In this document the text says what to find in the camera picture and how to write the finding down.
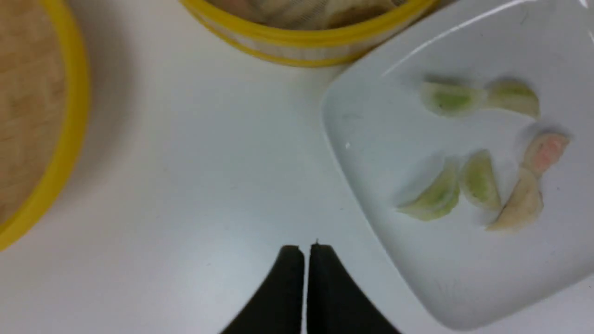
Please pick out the pink dumpling on plate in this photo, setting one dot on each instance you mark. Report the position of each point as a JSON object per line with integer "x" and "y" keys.
{"x": 544, "y": 151}

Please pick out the bamboo steamer lid yellow rim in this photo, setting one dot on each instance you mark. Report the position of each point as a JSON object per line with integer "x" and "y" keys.
{"x": 45, "y": 104}

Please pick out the bamboo steamer basket yellow rim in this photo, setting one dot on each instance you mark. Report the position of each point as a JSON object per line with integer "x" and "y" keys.
{"x": 307, "y": 33}

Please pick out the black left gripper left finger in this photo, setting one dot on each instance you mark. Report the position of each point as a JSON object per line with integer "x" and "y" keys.
{"x": 277, "y": 306}

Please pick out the white square plate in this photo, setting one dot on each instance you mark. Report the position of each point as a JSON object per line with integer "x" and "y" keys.
{"x": 467, "y": 141}

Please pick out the white dumpling on plate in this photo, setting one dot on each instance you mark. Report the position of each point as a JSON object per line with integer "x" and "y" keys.
{"x": 524, "y": 205}

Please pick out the green dumpling on plate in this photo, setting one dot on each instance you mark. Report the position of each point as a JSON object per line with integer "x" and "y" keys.
{"x": 451, "y": 100}
{"x": 478, "y": 182}
{"x": 513, "y": 96}
{"x": 439, "y": 198}

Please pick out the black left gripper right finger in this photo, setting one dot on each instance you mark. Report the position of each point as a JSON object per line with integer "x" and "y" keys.
{"x": 335, "y": 304}

